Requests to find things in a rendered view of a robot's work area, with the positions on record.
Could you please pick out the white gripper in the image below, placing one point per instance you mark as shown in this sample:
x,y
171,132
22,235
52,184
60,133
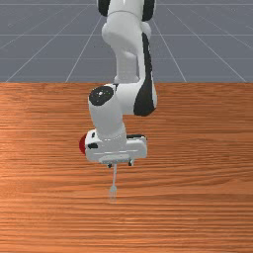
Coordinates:
x,y
135,148

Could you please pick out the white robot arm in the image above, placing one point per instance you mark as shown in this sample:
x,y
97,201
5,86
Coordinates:
x,y
125,39

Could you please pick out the grey fork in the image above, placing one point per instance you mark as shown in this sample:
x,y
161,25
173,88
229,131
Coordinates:
x,y
114,184

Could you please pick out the red plate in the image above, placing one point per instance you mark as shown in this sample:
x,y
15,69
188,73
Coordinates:
x,y
81,144

